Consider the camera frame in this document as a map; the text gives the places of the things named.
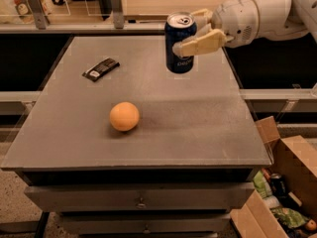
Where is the white bag with orange label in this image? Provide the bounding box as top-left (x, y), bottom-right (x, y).
top-left (0, 0), bottom-right (51, 25)

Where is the black snack bar wrapper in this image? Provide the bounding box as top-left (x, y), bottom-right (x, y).
top-left (82, 58), bottom-right (120, 82)

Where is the metal bracket post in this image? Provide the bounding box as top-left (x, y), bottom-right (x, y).
top-left (111, 0), bottom-right (125, 29)
top-left (28, 0), bottom-right (49, 30)

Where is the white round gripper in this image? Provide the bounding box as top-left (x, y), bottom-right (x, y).
top-left (172, 0), bottom-right (259, 58)

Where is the blue pepsi can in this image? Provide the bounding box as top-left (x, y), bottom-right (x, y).
top-left (164, 12), bottom-right (197, 73)

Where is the green snack bag in box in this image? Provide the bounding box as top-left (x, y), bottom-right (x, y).
top-left (271, 207), bottom-right (309, 228)

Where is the lower grey drawer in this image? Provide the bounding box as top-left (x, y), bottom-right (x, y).
top-left (59, 212), bottom-right (230, 235)

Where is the middle metal bracket post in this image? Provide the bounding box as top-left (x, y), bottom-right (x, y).
top-left (111, 0), bottom-right (125, 29)

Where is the orange fruit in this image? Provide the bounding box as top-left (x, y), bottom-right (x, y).
top-left (109, 102), bottom-right (140, 132)

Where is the grey drawer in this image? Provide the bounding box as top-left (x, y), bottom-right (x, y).
top-left (25, 182), bottom-right (254, 212)
top-left (59, 212), bottom-right (230, 235)

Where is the dark can in box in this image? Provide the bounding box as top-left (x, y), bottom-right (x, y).
top-left (270, 174), bottom-right (287, 196)

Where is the open cardboard box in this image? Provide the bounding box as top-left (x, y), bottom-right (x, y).
top-left (231, 117), bottom-right (317, 238)

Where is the upper grey drawer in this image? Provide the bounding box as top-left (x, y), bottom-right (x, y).
top-left (25, 182), bottom-right (254, 212)

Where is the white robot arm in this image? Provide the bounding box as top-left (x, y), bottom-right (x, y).
top-left (168, 0), bottom-right (317, 57)

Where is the left metal bracket post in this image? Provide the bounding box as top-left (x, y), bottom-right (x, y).
top-left (28, 0), bottom-right (49, 30)

